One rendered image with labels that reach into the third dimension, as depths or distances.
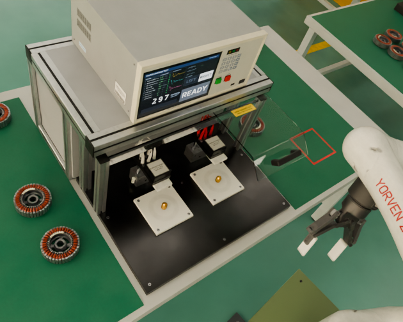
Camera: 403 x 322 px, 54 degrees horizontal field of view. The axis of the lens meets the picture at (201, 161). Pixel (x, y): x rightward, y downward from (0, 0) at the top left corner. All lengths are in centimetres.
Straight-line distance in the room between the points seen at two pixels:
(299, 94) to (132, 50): 119
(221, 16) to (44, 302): 97
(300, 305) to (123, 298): 57
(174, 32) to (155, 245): 66
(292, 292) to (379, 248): 140
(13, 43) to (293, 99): 203
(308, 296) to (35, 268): 87
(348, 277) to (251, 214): 117
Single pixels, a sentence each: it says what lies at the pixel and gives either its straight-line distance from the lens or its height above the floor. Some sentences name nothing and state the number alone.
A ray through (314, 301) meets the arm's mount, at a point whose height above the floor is 75.
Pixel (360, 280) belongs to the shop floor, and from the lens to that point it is 254.
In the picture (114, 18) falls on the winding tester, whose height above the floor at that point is 132.
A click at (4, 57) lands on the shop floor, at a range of 307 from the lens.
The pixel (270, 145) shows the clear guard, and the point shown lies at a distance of 126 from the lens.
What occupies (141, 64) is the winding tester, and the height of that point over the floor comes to 132.
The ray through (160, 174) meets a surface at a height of 92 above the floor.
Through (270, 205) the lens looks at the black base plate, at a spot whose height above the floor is 77.
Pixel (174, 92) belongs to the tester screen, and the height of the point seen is 119.
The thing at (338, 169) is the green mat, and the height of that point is 75.
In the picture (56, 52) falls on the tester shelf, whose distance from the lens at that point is 132.
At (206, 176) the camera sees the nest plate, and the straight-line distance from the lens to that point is 147.
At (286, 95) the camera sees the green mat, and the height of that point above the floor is 75.
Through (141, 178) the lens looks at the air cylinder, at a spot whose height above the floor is 82.
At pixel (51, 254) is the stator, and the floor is 79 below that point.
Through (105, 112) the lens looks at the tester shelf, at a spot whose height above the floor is 111.
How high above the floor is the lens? 194
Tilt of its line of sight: 50 degrees down
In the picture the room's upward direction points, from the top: 21 degrees clockwise
